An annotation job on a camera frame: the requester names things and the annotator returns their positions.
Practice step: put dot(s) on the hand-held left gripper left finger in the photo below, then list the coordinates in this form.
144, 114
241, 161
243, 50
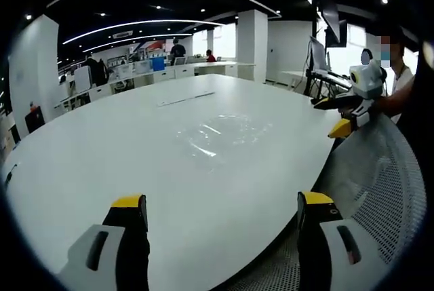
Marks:
101, 264

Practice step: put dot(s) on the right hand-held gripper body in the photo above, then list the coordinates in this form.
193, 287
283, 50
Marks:
369, 82

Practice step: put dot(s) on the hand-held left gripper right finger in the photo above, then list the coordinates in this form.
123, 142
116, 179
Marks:
325, 264

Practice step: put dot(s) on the clear food packaging bag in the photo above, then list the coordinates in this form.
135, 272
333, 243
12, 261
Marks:
223, 135

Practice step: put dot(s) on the black desk stand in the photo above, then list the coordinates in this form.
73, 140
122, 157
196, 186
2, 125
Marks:
325, 82

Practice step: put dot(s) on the person's torso in white shirt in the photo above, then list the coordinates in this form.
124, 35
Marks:
403, 77

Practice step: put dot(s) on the desk computer monitor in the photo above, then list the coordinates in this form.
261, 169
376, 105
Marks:
318, 54

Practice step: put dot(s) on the white mesh office chair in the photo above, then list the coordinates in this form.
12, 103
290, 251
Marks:
373, 175

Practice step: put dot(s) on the hanging black screen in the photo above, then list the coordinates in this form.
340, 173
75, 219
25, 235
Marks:
330, 16

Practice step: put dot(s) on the black office chair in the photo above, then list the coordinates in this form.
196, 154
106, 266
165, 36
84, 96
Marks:
34, 119

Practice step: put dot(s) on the row of white office desks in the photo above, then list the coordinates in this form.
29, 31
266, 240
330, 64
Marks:
159, 75

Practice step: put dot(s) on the blue storage box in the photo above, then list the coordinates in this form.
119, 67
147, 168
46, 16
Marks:
158, 64

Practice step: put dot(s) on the dark jacket on chair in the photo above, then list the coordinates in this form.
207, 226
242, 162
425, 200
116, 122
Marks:
96, 70

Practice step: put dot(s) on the ceiling air vent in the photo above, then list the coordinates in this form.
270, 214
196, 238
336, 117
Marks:
122, 34

